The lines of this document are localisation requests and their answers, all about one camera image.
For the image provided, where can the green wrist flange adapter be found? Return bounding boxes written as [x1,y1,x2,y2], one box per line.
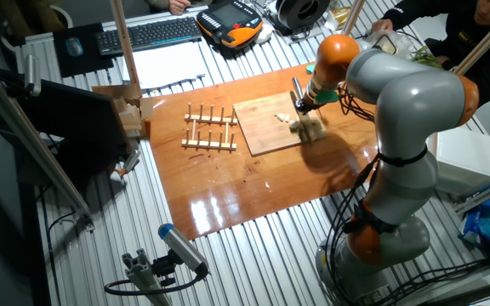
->
[305,63,340,105]

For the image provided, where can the green scallion bunch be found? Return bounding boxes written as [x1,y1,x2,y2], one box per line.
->
[410,44,444,70]

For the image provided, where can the bamboo cutting board with handle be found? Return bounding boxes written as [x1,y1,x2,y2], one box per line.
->
[232,91,330,157]

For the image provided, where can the grey-sleeved forearm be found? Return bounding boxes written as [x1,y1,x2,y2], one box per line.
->
[145,0,173,12]

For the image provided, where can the orange handled clamp tool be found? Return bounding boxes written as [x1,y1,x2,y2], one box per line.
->
[109,149,142,183]

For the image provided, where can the small white rounded object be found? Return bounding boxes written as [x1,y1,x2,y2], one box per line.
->
[254,23,275,45]

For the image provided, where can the aluminium frame strut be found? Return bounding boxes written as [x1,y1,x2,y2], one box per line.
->
[0,59,95,230]

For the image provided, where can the silver camera with blue cap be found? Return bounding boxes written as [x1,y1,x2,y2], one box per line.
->
[157,223,211,278]

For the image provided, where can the clear plastic bag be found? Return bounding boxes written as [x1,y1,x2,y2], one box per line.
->
[366,29,416,59]

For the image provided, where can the wooden frame post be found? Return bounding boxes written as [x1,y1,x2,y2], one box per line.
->
[341,0,366,36]
[453,3,490,77]
[108,0,141,86]

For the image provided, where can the white paper sheet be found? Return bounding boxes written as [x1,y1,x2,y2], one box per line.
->
[121,41,208,91]

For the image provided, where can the steel kitchen knife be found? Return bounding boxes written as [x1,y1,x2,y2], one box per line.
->
[290,76,316,145]

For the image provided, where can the black computer keyboard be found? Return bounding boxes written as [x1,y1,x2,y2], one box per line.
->
[95,15,203,57]

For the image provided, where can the black flat monitor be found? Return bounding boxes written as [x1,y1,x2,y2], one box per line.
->
[14,78,132,162]

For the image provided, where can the black-jacket person torso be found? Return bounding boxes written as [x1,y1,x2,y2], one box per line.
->
[425,0,490,77]

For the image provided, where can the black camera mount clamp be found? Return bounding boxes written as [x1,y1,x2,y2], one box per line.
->
[151,250,178,288]

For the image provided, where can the wooden peg dish rack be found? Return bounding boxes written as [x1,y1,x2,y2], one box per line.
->
[180,102,239,152]

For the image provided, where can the black cables on table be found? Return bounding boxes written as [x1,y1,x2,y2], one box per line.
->
[372,257,490,306]

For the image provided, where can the grey computer mouse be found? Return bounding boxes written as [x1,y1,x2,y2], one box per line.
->
[65,36,84,58]

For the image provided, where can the right hand of black-jacket person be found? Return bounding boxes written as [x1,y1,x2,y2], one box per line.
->
[371,18,394,33]

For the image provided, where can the white foam box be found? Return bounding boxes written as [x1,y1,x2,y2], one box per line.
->
[425,127,490,197]

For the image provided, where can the right forearm black sleeve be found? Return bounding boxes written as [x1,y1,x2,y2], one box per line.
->
[384,3,459,33]

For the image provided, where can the aluminium extrusion camera stand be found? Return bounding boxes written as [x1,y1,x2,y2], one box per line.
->
[121,248,174,306]

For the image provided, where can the yellowish wrapped package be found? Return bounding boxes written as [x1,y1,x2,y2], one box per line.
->
[324,6,352,31]

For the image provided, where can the small wooden block stack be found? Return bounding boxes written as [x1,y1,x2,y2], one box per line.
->
[91,82,156,139]

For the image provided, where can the hand of grey-sleeved person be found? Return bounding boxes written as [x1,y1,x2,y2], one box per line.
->
[168,0,191,16]

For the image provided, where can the orange black teach pendant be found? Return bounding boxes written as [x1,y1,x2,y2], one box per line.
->
[196,0,265,50]

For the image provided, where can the aluminium profile bar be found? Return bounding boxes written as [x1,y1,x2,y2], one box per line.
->
[454,173,490,215]

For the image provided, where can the black mouse pad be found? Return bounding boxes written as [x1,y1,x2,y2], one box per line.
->
[52,21,115,79]

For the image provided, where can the black camera cable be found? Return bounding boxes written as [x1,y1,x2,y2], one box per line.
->
[103,271,208,297]

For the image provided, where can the black robot arm cable bundle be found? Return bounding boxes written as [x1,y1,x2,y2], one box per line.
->
[323,84,381,305]

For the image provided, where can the black filament spool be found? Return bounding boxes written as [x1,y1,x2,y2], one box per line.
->
[275,0,332,31]

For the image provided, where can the small silver camera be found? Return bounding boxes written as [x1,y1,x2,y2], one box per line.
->
[22,53,43,98]

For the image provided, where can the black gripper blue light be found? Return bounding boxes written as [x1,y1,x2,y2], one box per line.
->
[293,98,321,120]

